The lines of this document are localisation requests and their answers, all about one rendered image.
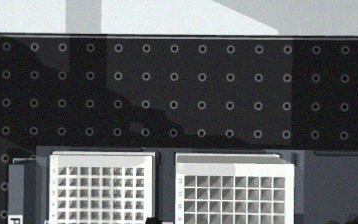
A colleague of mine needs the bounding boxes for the white well plate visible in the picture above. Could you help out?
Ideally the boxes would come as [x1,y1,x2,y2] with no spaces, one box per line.
[49,151,156,224]

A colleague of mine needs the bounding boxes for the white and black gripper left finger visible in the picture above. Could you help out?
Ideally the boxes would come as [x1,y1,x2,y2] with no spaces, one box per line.
[145,217,162,224]

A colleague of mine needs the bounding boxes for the black perforated plate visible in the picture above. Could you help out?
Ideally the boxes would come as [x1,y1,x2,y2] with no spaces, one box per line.
[0,32,358,224]

